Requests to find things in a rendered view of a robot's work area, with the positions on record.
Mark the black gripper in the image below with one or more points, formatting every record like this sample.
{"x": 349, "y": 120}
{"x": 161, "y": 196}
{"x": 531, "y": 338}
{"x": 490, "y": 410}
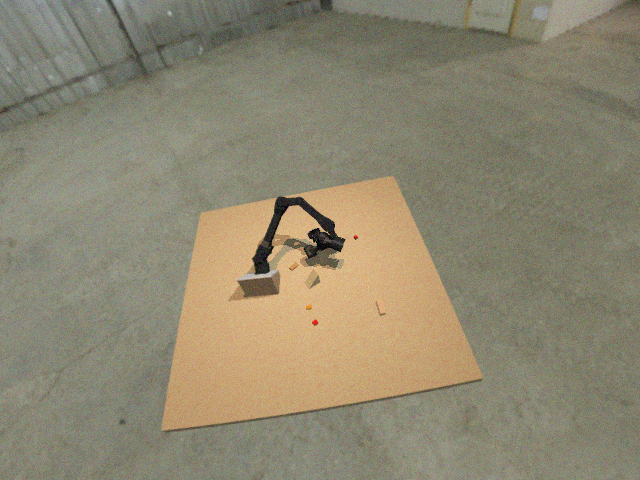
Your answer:
{"x": 311, "y": 251}

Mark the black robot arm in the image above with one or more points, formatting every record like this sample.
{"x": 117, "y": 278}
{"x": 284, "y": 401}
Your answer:
{"x": 261, "y": 265}

